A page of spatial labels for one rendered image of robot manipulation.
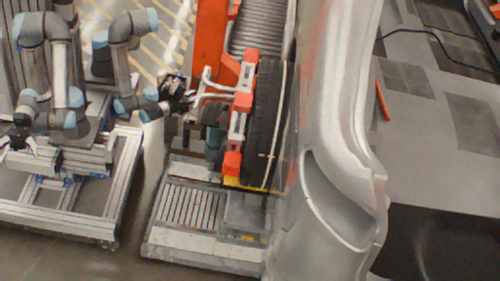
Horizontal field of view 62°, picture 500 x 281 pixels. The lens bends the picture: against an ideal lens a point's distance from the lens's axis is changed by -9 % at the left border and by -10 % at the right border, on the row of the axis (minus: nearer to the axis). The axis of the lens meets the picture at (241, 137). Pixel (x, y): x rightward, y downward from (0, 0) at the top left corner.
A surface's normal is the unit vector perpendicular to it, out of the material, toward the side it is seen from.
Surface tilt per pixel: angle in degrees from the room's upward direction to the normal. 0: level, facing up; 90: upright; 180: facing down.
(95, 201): 0
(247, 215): 0
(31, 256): 0
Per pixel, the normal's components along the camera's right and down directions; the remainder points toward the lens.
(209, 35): -0.11, 0.68
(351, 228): 0.33, -0.58
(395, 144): 0.08, -0.41
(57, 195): 0.14, -0.71
